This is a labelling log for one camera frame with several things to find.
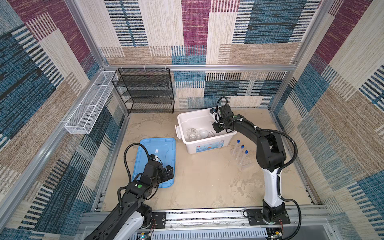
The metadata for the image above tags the test tube with blue cap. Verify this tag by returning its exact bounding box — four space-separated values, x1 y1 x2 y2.
232 140 241 155

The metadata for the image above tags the white ceramic mortar bowl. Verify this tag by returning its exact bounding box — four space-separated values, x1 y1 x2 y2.
199 130 210 139

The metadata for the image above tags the blue plastic bin lid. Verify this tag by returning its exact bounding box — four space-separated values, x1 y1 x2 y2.
132 138 176 178

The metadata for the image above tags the blue-capped test tube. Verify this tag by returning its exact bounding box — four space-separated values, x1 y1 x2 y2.
236 145 245 161
239 150 249 168

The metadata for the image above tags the white plastic storage bin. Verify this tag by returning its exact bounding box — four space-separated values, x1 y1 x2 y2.
175 109 237 154

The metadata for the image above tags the clear glass flask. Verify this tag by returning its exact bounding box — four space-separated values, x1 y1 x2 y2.
186 128 199 141

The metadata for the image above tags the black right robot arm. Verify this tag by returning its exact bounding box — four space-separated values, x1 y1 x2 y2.
210 104 298 222

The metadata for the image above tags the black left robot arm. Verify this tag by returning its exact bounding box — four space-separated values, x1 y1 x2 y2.
85 160 174 240

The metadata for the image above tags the black wire shelf rack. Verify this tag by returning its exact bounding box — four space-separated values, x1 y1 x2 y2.
112 68 175 114

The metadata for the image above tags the white wire mesh basket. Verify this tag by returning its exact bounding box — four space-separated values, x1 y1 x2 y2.
65 71 115 135

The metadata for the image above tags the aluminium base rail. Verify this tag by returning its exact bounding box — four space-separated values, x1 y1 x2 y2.
74 206 331 240

